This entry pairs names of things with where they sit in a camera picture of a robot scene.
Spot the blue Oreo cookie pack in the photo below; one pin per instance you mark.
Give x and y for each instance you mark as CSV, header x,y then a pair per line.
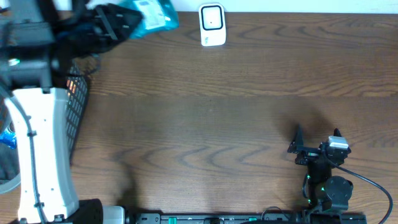
x,y
8,138

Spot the teal mouthwash bottle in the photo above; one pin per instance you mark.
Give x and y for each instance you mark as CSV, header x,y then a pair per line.
x,y
158,16

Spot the grey plastic shopping basket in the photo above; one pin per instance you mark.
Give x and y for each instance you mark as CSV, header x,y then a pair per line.
x,y
10,175

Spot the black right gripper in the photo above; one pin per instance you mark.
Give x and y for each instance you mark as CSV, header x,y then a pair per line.
x,y
297,143

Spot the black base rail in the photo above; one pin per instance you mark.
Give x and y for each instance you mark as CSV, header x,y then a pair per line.
x,y
156,218

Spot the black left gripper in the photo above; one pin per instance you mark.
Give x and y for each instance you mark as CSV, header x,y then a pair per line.
x,y
120,25

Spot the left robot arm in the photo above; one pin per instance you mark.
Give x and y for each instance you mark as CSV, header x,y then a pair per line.
x,y
37,53

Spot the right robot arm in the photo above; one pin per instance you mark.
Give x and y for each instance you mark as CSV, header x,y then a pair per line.
x,y
327,194

